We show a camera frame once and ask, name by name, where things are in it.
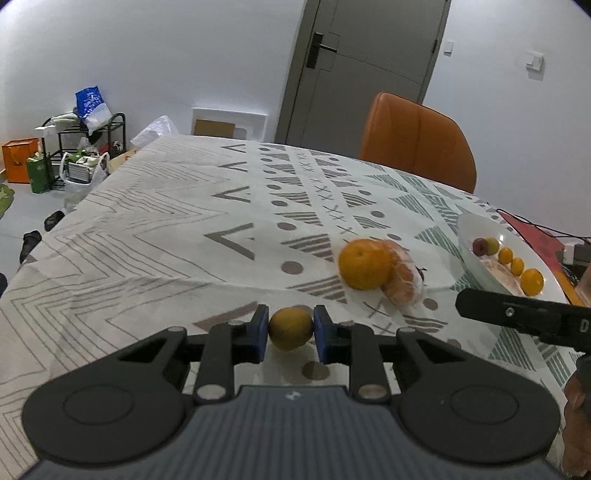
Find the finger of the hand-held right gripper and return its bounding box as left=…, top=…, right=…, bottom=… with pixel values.
left=455, top=288, right=564, bottom=340

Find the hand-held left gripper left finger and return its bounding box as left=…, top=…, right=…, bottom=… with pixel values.
left=108, top=304, right=269, bottom=401

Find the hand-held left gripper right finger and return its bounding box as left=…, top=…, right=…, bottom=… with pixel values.
left=313, top=305, right=467, bottom=401

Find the orange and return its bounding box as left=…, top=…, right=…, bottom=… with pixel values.
left=520, top=268, right=544, bottom=297
left=338, top=239, right=393, bottom=291

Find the white plate with blue rim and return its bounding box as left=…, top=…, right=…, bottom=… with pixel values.
left=457, top=213, right=575, bottom=308

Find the person's right hand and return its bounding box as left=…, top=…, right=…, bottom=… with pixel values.
left=562, top=367, right=591, bottom=478

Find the white power adapter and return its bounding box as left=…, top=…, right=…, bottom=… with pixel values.
left=564, top=240, right=591, bottom=265

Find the red table mat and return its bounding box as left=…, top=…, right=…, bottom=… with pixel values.
left=499, top=210, right=591, bottom=306

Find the bagged pastry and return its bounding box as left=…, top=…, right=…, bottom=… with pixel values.
left=381, top=240, right=426, bottom=309

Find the patterned tablecloth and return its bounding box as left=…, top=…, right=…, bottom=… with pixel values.
left=0, top=136, right=591, bottom=462

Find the orange leather chair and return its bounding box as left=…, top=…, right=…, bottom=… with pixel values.
left=359, top=91, right=477, bottom=195

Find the white framed board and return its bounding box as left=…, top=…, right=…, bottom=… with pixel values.
left=191, top=107, right=267, bottom=141

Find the brown cardboard sheet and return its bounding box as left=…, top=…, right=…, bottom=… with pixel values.
left=194, top=119, right=235, bottom=138

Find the brown cardboard box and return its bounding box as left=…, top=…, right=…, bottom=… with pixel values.
left=110, top=147, right=139, bottom=172

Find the translucent plastic bag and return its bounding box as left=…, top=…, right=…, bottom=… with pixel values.
left=130, top=115, right=180, bottom=149

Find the white plastic shopping bag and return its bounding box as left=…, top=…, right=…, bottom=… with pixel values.
left=60, top=150, right=110, bottom=210

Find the black metal rack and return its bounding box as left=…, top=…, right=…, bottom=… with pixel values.
left=42, top=113, right=126, bottom=190

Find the green bag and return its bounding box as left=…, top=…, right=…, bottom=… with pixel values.
left=26, top=154, right=51, bottom=195

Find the blue and white bag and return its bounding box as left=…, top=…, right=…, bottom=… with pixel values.
left=75, top=86, right=112, bottom=132

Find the orange paper bag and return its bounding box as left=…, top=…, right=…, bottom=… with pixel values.
left=1, top=138, right=41, bottom=184

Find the black cable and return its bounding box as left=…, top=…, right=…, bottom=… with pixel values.
left=496, top=208, right=591, bottom=241

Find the grey door with black handle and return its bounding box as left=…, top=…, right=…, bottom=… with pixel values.
left=274, top=0, right=451, bottom=145

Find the black door handle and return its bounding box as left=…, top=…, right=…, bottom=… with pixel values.
left=306, top=32, right=340, bottom=70

